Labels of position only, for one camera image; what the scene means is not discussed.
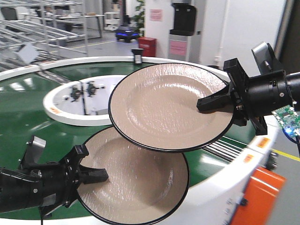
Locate white inner conveyor ring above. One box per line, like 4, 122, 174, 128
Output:
43, 75, 126, 127

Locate steel conveyor rollers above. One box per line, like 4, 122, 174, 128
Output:
202, 136, 248, 162

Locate orange cart panel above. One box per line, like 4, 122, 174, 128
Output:
231, 167, 286, 225

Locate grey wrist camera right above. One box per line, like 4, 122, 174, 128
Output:
251, 42, 283, 75

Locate white paper sheet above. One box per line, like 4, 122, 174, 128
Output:
17, 43, 39, 64

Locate black bearing mount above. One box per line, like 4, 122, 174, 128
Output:
64, 86, 82, 102
86, 81, 106, 97

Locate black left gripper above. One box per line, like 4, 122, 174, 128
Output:
30, 145, 109, 208

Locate black bearing mount left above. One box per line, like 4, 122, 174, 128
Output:
64, 86, 82, 102

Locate metal roller rack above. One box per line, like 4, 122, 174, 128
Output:
0, 0, 89, 72

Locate red fire extinguisher box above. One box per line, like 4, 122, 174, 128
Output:
138, 37, 157, 57

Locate blue lit mobile robot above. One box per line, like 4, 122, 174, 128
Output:
115, 15, 140, 43

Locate black desk table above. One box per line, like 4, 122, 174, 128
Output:
47, 13, 104, 39

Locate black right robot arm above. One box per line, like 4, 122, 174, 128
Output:
223, 58, 300, 135

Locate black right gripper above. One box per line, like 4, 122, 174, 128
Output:
196, 58, 293, 135

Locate green potted plant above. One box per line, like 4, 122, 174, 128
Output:
133, 0, 145, 37

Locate white outer conveyor rim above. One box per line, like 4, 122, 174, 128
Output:
0, 56, 284, 225

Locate green circuit board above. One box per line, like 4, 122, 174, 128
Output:
271, 105, 300, 137

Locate beige plate black rim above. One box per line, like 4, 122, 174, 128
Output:
77, 127, 189, 225
109, 63, 233, 152

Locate white shelf cart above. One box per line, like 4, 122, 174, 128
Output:
104, 12, 120, 31

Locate black bearing mount right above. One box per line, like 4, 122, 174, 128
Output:
86, 81, 106, 97

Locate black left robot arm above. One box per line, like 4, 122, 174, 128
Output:
0, 84, 234, 221

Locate black water dispenser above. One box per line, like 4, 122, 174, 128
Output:
168, 0, 197, 61

